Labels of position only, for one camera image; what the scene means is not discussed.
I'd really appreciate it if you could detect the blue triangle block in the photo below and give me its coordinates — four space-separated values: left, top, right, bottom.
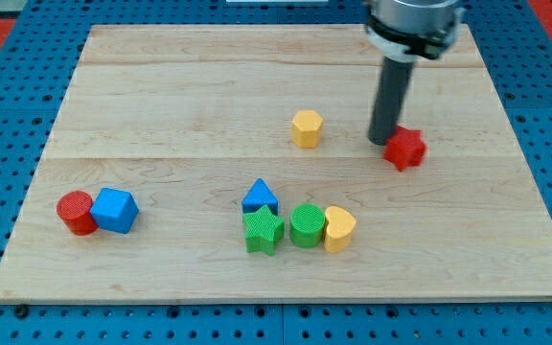
241 178 279 215

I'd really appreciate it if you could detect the green star block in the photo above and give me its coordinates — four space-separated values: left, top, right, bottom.
242 205 285 256

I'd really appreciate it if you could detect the wooden board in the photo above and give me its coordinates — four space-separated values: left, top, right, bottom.
0 25 552 305

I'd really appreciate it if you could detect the red star block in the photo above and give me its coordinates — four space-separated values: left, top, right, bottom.
383 126 427 172

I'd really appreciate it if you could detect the green cylinder block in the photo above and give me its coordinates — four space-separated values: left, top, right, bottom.
289 203 326 248

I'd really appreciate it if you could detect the yellow hexagon block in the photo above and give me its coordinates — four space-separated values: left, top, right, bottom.
291 109 323 149

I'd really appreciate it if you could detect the blue cube block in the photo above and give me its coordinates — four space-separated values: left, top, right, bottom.
90 188 139 234

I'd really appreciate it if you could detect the yellow heart block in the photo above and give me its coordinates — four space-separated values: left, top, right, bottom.
324 206 357 253

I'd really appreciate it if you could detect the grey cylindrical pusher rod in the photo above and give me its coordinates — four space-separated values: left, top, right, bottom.
368 57 415 146

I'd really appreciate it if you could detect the red cylinder block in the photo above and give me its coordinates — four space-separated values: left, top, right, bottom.
57 191 98 236

